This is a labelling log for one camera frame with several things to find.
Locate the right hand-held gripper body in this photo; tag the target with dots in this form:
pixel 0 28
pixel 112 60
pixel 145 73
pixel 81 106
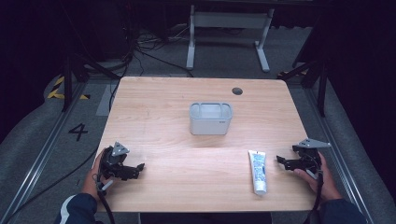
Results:
pixel 309 155

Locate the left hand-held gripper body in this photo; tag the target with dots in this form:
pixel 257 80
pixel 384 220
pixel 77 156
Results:
pixel 112 161

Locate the white toothpaste tube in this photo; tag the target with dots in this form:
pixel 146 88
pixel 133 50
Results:
pixel 259 172

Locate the grey plastic organizer box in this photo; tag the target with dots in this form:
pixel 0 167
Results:
pixel 211 123

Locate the person's left hand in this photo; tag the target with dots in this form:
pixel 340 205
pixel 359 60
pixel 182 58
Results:
pixel 91 180

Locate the person's right hand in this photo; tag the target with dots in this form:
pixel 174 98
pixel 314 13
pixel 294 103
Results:
pixel 328 185

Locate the black metal stand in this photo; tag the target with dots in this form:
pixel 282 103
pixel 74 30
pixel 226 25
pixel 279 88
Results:
pixel 70 74
pixel 320 81

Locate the metal floor rail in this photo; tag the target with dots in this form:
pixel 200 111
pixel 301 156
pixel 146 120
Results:
pixel 339 161
pixel 37 161

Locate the white metal desk frame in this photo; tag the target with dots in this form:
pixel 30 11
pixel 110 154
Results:
pixel 230 20

